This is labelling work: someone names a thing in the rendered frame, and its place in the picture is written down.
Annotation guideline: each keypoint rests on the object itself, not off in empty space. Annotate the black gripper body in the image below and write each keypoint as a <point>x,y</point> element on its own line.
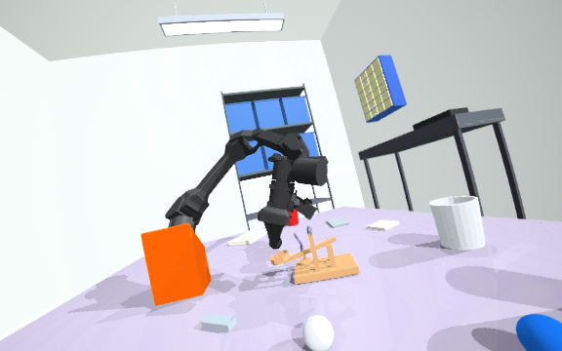
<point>276,211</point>

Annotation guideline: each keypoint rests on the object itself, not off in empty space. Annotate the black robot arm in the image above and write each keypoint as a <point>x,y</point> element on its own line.
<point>295,165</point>

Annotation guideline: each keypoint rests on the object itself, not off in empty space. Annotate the black sphere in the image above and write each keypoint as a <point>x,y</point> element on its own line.
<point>278,244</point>

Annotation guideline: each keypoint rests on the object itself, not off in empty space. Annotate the red plastic cup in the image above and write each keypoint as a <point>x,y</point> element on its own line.
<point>295,219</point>

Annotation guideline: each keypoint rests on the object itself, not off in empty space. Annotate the white ball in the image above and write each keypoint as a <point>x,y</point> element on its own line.
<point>318,333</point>

